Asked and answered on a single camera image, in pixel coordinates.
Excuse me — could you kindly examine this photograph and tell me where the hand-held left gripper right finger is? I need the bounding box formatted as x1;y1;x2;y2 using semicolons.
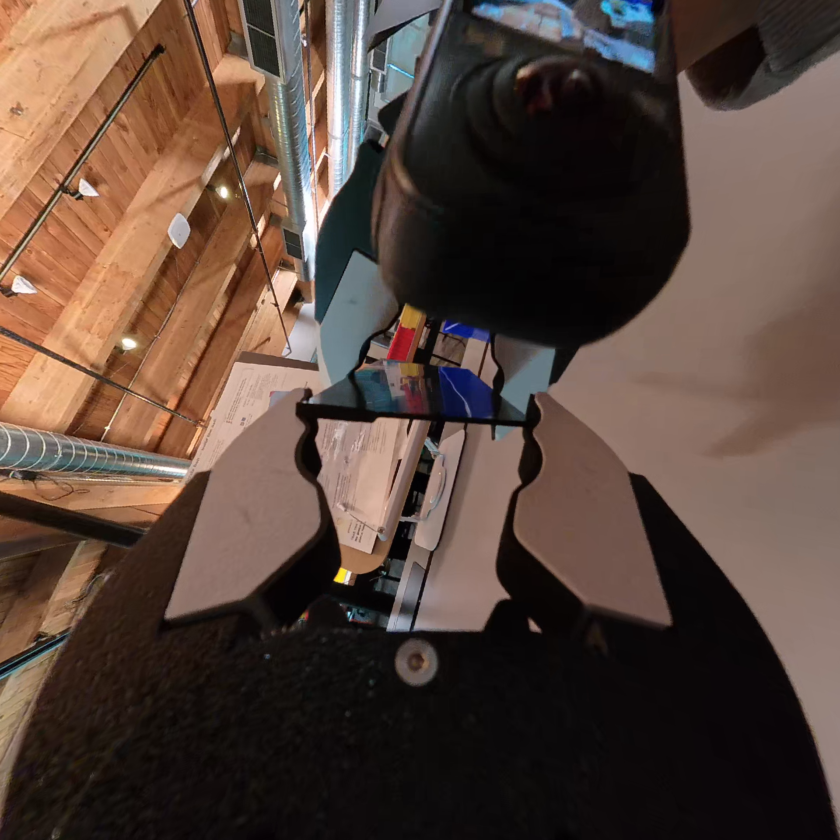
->
511;392;675;632

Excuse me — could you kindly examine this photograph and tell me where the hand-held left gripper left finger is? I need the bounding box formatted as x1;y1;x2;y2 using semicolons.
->
163;387;343;626

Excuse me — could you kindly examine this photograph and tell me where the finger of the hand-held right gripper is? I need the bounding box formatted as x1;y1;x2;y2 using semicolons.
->
314;140;422;409
491;335;560;442

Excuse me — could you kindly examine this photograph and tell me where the thin black acrylic plate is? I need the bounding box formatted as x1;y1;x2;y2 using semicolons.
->
295;360;534;429

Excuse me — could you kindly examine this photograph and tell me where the person's right forearm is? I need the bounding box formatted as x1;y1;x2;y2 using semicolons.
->
676;0;840;111

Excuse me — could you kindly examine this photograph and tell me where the white printed instruction sheet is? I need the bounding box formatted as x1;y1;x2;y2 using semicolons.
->
315;416;422;544

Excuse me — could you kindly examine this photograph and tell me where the board with printed notice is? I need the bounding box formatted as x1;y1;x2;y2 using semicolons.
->
189;352;324;475

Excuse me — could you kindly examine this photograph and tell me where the grey ceiling air vent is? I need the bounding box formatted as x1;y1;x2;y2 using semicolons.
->
238;0;284;78

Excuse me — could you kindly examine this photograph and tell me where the white tray with handle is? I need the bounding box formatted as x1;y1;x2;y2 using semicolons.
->
412;425;468;553

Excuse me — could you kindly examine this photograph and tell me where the silver ventilation duct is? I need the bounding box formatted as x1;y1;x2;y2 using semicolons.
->
0;422;193;485
266;0;317;280
323;0;370;201

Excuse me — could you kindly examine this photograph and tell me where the black lighting track rail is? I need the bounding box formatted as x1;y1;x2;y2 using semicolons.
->
0;43;166;283

